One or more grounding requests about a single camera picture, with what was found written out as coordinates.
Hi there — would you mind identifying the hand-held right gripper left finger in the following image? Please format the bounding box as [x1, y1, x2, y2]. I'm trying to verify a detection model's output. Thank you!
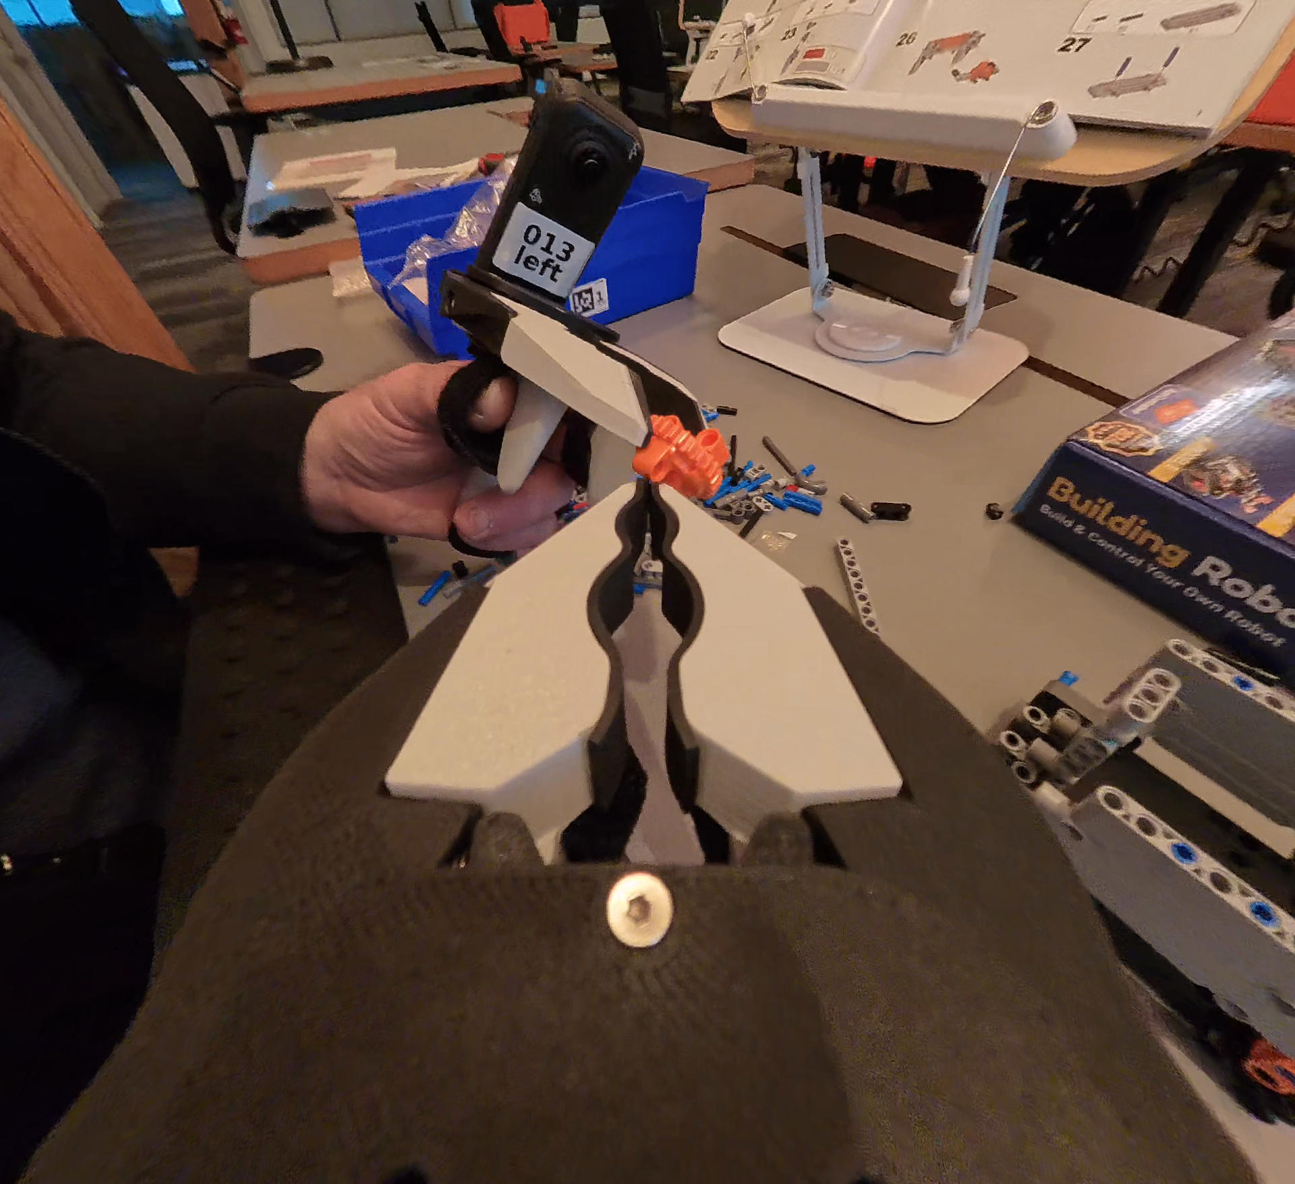
[384, 479, 651, 851]

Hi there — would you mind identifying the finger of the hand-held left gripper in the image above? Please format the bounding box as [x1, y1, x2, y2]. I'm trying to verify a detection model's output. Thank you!
[607, 346, 707, 442]
[497, 317, 651, 448]

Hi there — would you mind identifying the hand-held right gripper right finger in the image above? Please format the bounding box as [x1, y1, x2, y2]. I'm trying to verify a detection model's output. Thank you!
[649, 480, 903, 846]

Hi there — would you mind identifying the orange toothed gear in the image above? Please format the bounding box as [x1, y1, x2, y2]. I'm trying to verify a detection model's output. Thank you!
[632, 413, 732, 500]

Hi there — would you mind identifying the pile of small building parts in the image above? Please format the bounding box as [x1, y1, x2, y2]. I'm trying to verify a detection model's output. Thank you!
[418, 404, 830, 607]

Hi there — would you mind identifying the person's left hand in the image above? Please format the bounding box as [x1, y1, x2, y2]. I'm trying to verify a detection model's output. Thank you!
[301, 359, 578, 557]

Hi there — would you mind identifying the blue plastic bin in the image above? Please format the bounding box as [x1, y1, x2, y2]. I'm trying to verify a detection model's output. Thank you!
[351, 165, 709, 361]

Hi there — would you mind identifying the long grey holed beam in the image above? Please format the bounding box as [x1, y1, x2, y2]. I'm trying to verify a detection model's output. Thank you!
[833, 538, 880, 634]

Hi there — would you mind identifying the white book stand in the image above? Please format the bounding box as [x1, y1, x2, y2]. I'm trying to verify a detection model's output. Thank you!
[710, 11, 1295, 425]

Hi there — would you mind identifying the grey partly built model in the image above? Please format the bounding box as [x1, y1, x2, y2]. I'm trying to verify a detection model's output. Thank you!
[995, 638, 1295, 1119]

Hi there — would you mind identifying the blue robot kit box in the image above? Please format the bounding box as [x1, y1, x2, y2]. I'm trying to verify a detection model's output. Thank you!
[1012, 309, 1295, 675]

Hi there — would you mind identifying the black office chair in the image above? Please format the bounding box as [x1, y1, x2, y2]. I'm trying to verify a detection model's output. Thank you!
[46, 0, 244, 256]

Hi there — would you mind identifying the dark table cable hatch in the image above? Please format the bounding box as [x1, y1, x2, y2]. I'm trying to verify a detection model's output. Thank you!
[722, 229, 1018, 309]

